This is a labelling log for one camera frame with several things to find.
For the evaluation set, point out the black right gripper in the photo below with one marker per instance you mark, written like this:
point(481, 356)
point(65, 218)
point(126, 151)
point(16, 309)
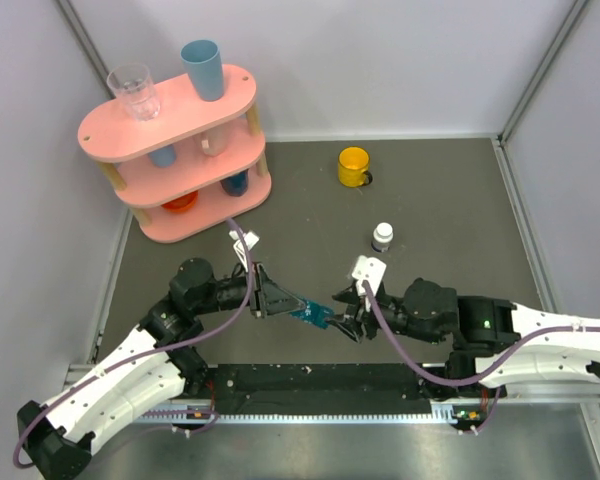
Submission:
point(360, 309)

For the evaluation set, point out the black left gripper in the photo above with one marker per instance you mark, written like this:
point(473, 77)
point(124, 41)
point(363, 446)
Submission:
point(267, 297)

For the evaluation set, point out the teal pill organizer box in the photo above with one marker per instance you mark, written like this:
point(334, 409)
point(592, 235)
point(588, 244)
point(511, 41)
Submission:
point(314, 314)

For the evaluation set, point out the white pill bottle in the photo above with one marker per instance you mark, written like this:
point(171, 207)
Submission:
point(382, 237)

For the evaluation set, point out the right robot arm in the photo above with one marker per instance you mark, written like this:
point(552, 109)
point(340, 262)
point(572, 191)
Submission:
point(495, 342)

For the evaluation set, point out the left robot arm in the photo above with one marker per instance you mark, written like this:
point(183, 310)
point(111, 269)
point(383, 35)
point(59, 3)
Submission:
point(156, 362)

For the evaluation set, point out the dark blue faceted cup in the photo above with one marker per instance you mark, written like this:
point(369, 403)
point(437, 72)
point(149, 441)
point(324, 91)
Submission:
point(236, 185)

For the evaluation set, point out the orange plastic bowl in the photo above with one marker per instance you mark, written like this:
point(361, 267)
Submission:
point(181, 204)

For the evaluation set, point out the yellow mug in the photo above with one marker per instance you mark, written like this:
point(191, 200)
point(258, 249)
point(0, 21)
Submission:
point(354, 167)

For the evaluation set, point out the pink three-tier wooden shelf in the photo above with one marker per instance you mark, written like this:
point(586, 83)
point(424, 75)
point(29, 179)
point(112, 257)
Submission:
point(119, 145)

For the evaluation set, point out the small light blue cup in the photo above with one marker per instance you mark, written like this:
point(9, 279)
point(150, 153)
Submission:
point(163, 157)

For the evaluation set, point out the light blue plastic tumbler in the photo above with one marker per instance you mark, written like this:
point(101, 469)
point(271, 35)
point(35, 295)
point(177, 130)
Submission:
point(203, 65)

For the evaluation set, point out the clear drinking glass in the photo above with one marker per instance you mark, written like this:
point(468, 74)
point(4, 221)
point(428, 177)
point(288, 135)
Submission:
point(133, 86)

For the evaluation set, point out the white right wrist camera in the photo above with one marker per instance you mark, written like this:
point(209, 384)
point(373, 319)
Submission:
point(370, 270)

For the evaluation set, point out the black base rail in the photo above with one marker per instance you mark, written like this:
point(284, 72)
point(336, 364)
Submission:
point(320, 389)

